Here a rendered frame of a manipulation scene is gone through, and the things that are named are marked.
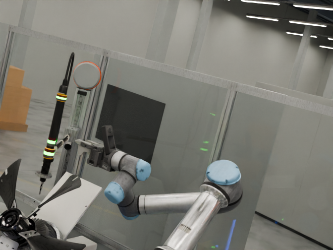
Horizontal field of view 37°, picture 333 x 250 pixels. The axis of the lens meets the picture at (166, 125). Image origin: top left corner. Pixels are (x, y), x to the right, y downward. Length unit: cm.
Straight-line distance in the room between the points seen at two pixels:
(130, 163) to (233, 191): 41
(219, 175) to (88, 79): 132
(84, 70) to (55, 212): 80
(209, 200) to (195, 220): 9
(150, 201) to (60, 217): 77
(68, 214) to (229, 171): 108
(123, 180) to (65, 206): 80
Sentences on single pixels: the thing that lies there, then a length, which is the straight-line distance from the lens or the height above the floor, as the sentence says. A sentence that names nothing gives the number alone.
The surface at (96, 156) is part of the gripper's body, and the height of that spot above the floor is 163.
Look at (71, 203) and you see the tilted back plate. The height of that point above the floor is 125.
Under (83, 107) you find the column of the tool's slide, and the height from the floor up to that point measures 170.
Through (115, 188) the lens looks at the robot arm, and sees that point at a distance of 182.
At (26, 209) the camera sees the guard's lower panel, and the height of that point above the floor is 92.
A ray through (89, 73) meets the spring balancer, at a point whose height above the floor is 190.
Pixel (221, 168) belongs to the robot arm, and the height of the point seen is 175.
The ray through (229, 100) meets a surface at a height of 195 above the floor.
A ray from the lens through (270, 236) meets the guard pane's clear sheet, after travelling 245.
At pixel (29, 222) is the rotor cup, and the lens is 240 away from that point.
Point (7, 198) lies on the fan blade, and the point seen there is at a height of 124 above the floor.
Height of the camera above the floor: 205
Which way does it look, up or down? 7 degrees down
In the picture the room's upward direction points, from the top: 14 degrees clockwise
